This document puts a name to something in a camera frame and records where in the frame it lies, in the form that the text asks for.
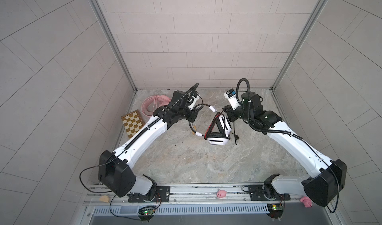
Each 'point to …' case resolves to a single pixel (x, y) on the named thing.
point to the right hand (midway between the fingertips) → (223, 108)
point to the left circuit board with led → (146, 213)
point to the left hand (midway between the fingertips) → (201, 110)
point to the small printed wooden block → (195, 127)
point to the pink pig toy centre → (221, 193)
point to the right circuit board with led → (275, 210)
